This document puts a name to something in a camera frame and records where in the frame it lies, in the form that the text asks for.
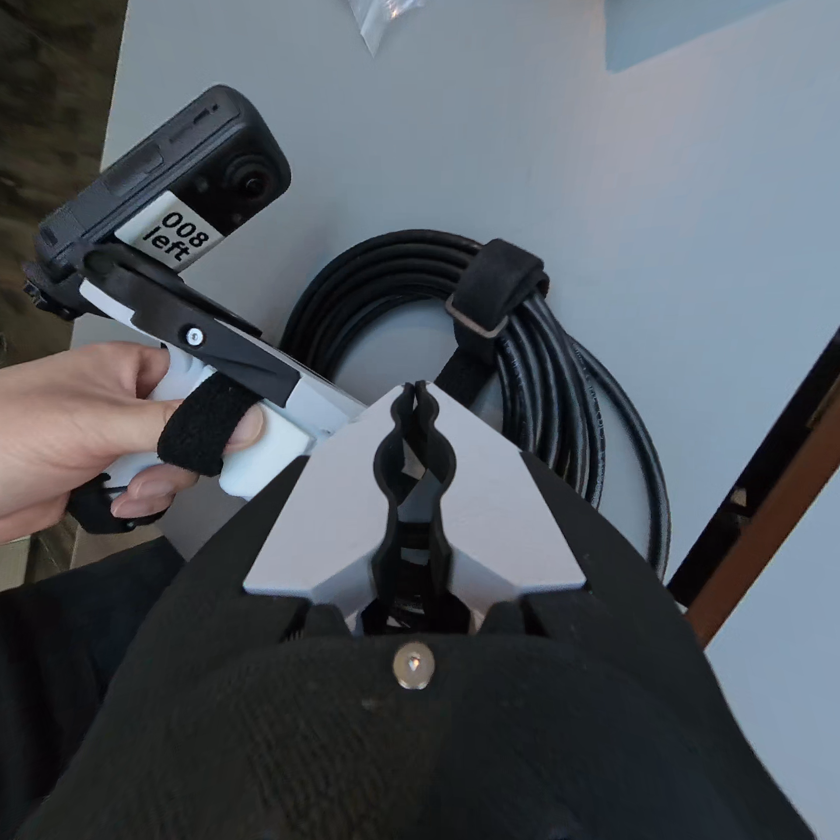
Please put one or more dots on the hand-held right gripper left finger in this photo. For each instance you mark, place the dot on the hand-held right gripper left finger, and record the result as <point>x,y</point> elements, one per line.
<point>315,525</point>

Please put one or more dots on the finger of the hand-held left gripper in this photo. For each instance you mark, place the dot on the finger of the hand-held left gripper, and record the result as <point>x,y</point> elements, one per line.
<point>321,407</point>

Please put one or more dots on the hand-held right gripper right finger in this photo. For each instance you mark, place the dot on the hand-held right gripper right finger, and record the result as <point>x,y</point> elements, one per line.
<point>518,525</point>

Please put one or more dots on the grey desk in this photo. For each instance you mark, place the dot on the grey desk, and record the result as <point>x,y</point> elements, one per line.
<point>590,131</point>

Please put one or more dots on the person's left hand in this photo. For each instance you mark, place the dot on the person's left hand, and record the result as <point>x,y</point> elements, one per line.
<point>52,426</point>

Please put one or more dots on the person's dark clothing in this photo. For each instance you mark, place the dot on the person's dark clothing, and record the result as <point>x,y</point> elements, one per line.
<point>52,656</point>

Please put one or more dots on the small clear bag red parts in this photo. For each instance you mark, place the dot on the small clear bag red parts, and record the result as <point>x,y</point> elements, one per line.
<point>377,26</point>

